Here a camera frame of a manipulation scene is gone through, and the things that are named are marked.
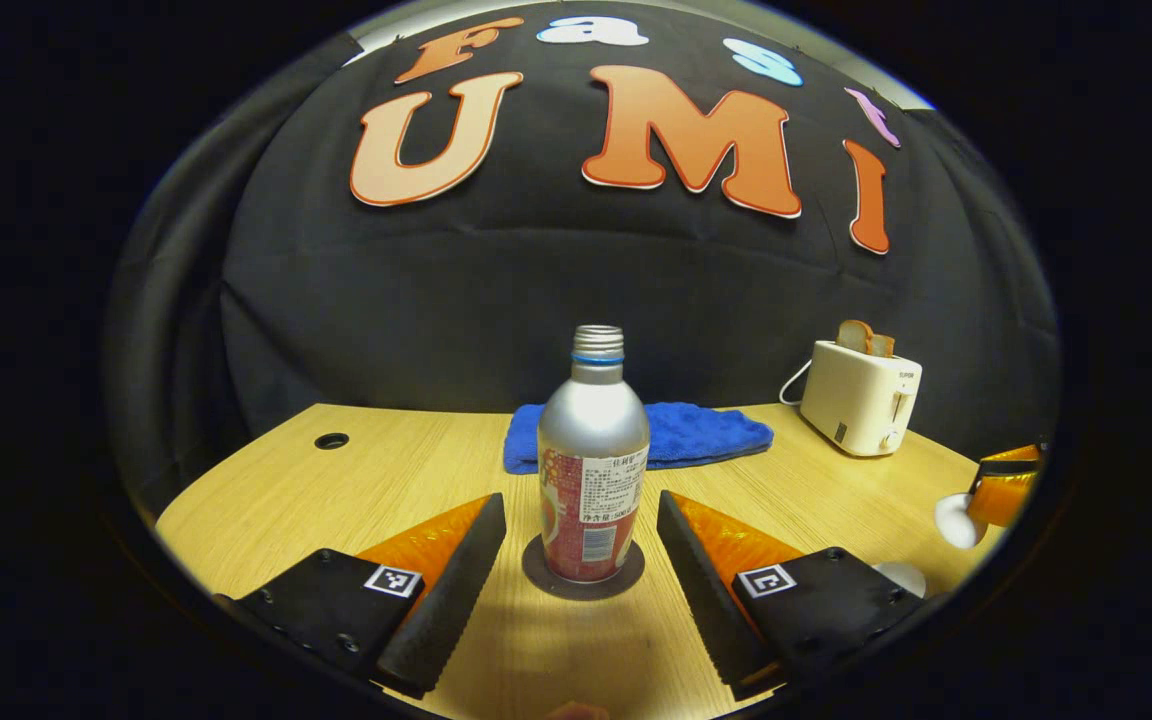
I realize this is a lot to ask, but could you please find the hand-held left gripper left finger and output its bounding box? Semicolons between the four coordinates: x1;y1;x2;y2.
236;492;507;701

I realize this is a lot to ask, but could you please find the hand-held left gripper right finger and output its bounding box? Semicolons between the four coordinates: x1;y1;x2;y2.
656;490;927;701

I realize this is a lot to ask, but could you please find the white teacup lid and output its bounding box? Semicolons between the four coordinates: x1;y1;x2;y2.
934;492;989;550

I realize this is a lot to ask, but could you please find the dark round coaster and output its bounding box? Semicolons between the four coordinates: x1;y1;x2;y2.
522;533;646;601

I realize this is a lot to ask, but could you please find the white teacup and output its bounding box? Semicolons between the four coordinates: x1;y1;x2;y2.
871;561;929;599

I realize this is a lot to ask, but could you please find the silver water bottle red label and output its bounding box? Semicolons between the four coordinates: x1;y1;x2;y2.
537;324;651;585

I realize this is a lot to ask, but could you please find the blue towel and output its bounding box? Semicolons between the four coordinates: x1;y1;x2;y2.
503;402;775;476

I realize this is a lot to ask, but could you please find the white toaster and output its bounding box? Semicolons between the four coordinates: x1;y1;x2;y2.
800;340;924;458

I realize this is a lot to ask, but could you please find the black backdrop cloth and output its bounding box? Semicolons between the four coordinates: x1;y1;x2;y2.
221;0;1062;471
106;35;357;521

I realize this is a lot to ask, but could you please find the white toaster cable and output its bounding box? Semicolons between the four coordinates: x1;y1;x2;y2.
779;358;815;406

